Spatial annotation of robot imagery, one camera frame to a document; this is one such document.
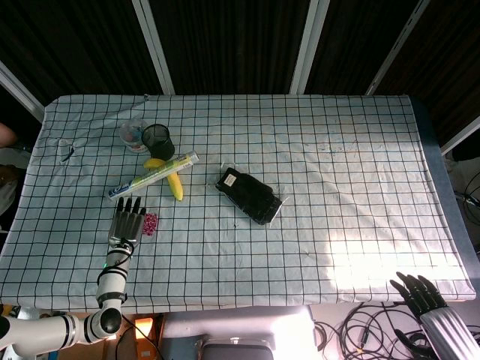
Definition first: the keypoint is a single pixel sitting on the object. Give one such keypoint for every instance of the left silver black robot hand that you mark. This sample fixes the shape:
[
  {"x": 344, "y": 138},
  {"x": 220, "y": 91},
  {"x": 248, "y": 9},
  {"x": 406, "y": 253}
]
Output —
[{"x": 125, "y": 228}]

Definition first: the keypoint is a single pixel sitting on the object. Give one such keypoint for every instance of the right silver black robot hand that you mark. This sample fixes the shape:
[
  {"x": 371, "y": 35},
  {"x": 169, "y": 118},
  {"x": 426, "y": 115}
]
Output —
[{"x": 442, "y": 326}]

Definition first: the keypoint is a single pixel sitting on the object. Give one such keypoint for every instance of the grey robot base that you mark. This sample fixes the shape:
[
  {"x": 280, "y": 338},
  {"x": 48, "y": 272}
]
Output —
[{"x": 240, "y": 324}]

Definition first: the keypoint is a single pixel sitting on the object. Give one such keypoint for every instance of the long cling film box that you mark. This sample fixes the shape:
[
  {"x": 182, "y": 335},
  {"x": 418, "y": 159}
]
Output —
[{"x": 150, "y": 176}]

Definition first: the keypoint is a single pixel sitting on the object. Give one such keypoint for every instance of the yellow banana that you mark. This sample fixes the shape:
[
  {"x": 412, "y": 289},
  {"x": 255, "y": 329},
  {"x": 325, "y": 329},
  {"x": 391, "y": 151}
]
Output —
[{"x": 175, "y": 185}]

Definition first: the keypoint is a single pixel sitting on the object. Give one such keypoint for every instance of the black mesh pen holder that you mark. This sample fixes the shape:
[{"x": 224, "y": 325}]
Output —
[{"x": 159, "y": 144}]

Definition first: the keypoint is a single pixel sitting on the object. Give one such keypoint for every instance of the clear plastic cup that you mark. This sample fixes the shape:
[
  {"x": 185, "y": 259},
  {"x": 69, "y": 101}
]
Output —
[{"x": 130, "y": 134}]

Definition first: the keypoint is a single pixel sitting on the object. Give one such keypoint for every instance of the brown cardboard box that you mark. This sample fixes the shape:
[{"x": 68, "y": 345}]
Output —
[{"x": 82, "y": 348}]

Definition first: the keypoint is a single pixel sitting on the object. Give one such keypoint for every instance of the black gloves plastic package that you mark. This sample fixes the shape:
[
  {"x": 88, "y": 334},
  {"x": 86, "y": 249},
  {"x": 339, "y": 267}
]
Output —
[{"x": 249, "y": 197}]

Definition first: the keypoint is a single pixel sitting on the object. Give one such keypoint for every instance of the white black grid tablecloth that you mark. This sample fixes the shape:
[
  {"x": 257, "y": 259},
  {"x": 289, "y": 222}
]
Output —
[{"x": 262, "y": 255}]

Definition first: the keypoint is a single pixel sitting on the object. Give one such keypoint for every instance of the blue padded table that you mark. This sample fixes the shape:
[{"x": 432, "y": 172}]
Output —
[{"x": 437, "y": 168}]

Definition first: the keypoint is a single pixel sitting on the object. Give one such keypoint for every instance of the white window frame post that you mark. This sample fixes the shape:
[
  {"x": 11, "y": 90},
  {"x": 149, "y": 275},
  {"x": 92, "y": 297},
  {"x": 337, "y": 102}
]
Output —
[
  {"x": 20, "y": 92},
  {"x": 463, "y": 137},
  {"x": 155, "y": 48},
  {"x": 307, "y": 48},
  {"x": 397, "y": 48}
]

